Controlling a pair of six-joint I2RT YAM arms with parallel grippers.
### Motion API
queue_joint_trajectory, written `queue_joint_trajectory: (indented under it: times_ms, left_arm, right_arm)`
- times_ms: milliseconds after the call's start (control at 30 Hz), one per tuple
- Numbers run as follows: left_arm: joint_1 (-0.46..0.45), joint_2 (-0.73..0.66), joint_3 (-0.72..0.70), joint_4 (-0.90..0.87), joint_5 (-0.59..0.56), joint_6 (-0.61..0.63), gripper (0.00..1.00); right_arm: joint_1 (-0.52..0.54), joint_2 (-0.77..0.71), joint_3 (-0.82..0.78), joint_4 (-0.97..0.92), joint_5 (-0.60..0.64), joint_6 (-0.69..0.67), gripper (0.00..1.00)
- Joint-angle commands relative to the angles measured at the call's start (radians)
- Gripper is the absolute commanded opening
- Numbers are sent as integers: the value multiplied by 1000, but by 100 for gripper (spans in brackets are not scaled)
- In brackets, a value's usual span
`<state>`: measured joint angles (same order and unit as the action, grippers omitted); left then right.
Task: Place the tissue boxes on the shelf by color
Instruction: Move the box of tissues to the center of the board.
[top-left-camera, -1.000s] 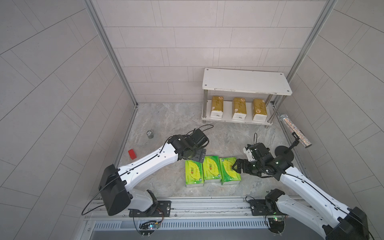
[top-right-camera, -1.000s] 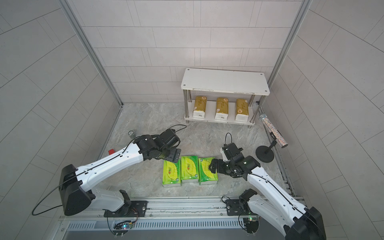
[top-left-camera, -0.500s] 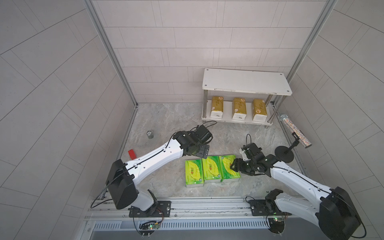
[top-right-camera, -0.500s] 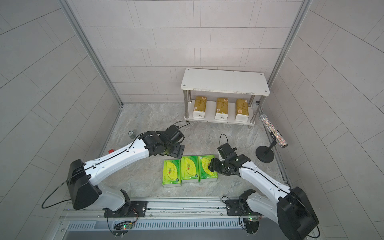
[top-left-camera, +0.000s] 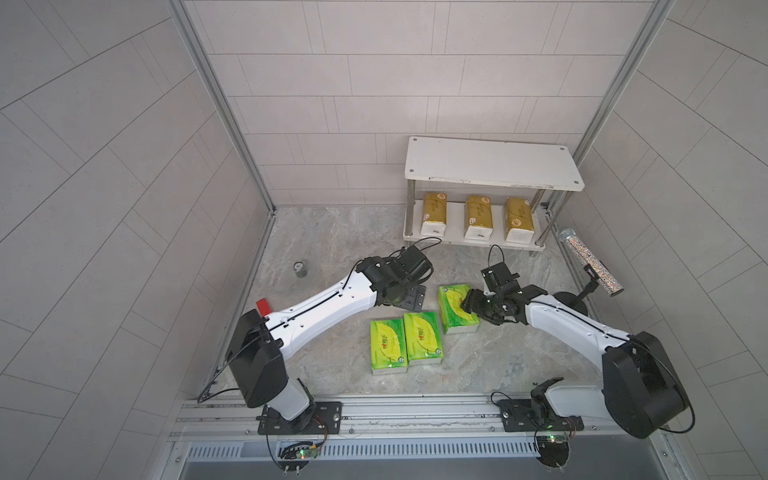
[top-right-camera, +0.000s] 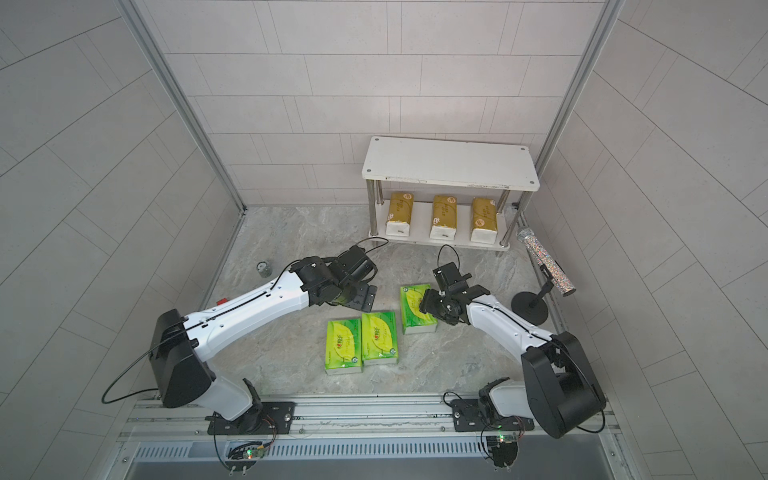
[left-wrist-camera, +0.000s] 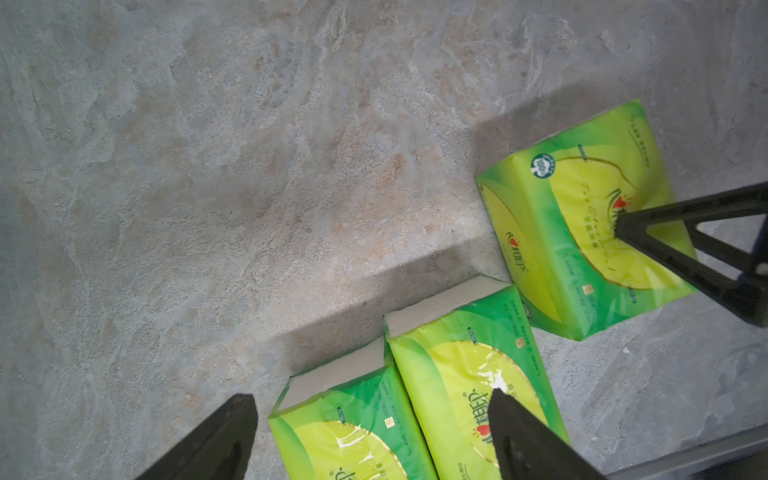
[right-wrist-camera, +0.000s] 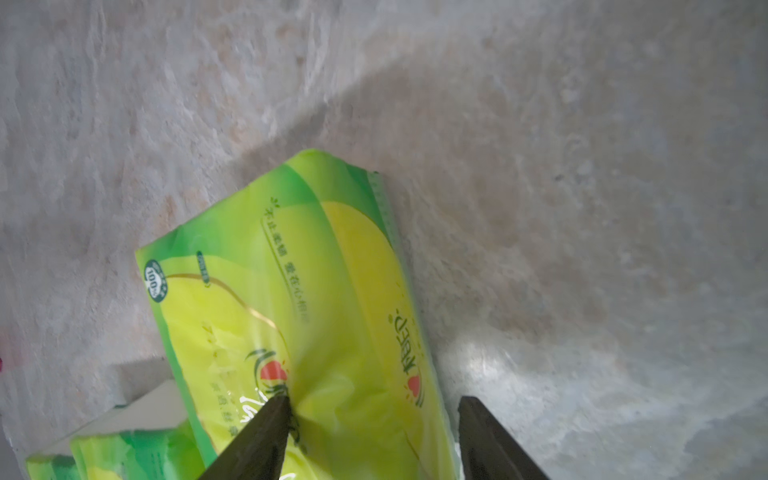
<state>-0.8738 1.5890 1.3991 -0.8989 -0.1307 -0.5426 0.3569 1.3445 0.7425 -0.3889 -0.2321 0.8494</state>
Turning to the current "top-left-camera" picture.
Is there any white two-tier shelf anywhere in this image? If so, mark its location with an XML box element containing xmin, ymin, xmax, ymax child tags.
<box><xmin>403</xmin><ymin>136</ymin><xmax>584</xmax><ymax>252</ymax></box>

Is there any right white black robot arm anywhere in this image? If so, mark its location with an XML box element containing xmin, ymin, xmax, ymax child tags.
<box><xmin>460</xmin><ymin>262</ymin><xmax>694</xmax><ymax>439</ymax></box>

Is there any aluminium rail frame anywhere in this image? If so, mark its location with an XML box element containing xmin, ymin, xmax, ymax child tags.
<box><xmin>167</xmin><ymin>392</ymin><xmax>670</xmax><ymax>444</ymax></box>

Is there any sparkly tube on black stand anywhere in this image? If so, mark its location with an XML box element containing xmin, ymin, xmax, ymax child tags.
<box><xmin>554</xmin><ymin>228</ymin><xmax>624</xmax><ymax>316</ymax></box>

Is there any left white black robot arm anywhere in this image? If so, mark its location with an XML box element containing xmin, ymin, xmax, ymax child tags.
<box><xmin>224</xmin><ymin>245</ymin><xmax>434</xmax><ymax>430</ymax></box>

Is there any small grey metal cylinder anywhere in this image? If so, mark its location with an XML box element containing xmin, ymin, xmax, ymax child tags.
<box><xmin>293</xmin><ymin>261</ymin><xmax>308</xmax><ymax>278</ymax></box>

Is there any right circuit board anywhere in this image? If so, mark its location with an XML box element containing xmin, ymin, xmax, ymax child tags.
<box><xmin>535</xmin><ymin>435</ymin><xmax>570</xmax><ymax>470</ymax></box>

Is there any left circuit board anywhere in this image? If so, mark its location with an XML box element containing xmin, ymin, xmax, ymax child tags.
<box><xmin>277</xmin><ymin>441</ymin><xmax>321</xmax><ymax>476</ymax></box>

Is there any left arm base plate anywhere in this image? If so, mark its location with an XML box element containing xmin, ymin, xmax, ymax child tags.
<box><xmin>258</xmin><ymin>401</ymin><xmax>343</xmax><ymax>436</ymax></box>

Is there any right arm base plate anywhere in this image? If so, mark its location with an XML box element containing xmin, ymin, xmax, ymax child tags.
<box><xmin>492</xmin><ymin>398</ymin><xmax>584</xmax><ymax>434</ymax></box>

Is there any gold tissue pack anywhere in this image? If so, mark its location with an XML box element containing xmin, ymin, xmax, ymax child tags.
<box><xmin>421</xmin><ymin>192</ymin><xmax>447</xmax><ymax>237</ymax></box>
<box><xmin>464</xmin><ymin>195</ymin><xmax>494</xmax><ymax>241</ymax></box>
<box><xmin>504</xmin><ymin>197</ymin><xmax>535</xmax><ymax>244</ymax></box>

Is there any red small block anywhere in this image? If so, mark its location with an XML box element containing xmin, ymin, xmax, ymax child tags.
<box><xmin>256</xmin><ymin>298</ymin><xmax>272</xmax><ymax>317</ymax></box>

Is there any circuit board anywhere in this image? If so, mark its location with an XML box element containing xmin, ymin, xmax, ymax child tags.
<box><xmin>535</xmin><ymin>435</ymin><xmax>570</xmax><ymax>470</ymax></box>
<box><xmin>277</xmin><ymin>441</ymin><xmax>321</xmax><ymax>476</ymax></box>

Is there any green tissue pack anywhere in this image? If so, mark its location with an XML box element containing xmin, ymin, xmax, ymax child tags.
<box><xmin>437</xmin><ymin>284</ymin><xmax>480</xmax><ymax>335</ymax></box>
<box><xmin>403</xmin><ymin>312</ymin><xmax>444</xmax><ymax>365</ymax></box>
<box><xmin>370</xmin><ymin>318</ymin><xmax>408</xmax><ymax>375</ymax></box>

